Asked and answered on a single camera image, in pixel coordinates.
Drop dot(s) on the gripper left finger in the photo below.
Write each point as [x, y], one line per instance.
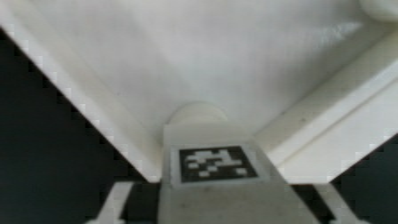
[130, 204]

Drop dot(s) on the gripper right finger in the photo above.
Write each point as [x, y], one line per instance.
[327, 204]

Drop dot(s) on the white table leg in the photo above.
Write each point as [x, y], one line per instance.
[222, 187]

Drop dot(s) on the white square table top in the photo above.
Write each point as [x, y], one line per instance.
[286, 60]

